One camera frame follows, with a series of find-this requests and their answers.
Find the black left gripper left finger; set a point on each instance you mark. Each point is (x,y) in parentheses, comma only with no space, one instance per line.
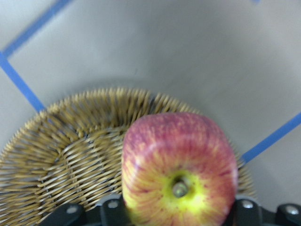
(109,211)

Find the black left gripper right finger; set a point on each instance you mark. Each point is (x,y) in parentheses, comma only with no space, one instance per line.
(246,211)

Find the yellow red apple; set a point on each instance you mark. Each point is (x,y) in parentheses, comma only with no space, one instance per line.
(178,169)

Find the round woven wicker basket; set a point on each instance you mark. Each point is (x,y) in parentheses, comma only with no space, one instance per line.
(71,152)

